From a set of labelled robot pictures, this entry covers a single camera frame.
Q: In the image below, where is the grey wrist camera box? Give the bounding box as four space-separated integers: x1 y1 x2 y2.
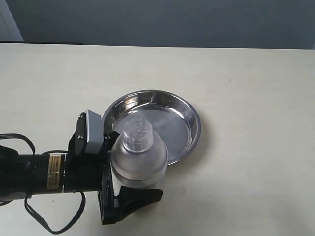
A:
85 110 104 154

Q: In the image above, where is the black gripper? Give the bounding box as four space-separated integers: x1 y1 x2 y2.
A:
64 112 163 218

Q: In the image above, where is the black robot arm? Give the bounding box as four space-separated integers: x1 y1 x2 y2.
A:
0 111 167 224

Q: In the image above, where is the black cable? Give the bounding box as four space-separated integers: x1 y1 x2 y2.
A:
0 132 87 233

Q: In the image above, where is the clear plastic bottle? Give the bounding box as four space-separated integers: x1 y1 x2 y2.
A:
110 114 168 190

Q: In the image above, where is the round steel tray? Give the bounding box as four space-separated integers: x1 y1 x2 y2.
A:
103 89 201 165

